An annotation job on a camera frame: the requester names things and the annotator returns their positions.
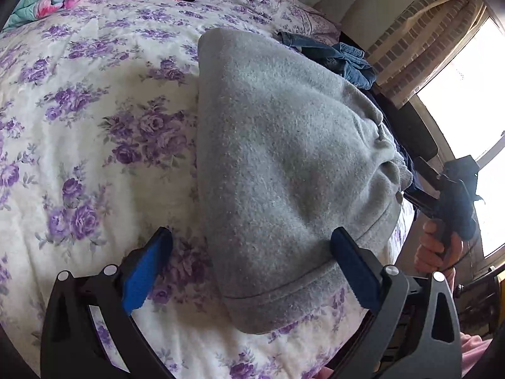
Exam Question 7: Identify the grey sweatpants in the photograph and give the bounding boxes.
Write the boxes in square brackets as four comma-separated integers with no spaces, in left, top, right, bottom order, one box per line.
[197,28,413,334]

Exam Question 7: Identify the pink sleeved left forearm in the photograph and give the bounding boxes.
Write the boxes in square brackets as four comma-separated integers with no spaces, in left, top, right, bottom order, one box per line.
[315,333,494,379]

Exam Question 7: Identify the pink sleeved right forearm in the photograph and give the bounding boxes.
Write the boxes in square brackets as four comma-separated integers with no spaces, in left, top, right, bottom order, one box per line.
[444,267,456,293]

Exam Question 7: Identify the person right hand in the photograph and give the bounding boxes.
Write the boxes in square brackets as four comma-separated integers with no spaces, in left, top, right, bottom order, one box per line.
[414,220,463,278]

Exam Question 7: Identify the dark navy garment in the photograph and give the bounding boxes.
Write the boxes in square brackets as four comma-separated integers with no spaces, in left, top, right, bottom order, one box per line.
[362,90,424,190]

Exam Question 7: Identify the checked beige curtain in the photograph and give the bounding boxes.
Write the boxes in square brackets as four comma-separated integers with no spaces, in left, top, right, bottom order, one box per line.
[368,0,490,109]

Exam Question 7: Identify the blue denim jeans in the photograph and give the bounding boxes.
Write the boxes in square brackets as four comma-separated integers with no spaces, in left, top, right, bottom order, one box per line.
[277,32,377,91]

